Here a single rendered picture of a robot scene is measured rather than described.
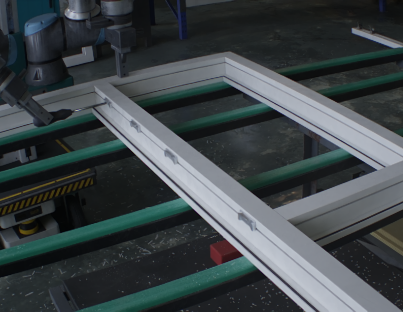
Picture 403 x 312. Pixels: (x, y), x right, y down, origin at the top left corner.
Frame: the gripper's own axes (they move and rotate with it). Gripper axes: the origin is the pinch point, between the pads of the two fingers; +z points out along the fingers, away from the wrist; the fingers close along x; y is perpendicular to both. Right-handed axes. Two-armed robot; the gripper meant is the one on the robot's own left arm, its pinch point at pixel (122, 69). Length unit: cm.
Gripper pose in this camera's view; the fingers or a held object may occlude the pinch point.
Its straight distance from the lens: 176.4
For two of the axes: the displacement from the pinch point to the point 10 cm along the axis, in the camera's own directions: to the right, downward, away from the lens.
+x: -4.6, -3.8, 8.0
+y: 8.8, -2.5, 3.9
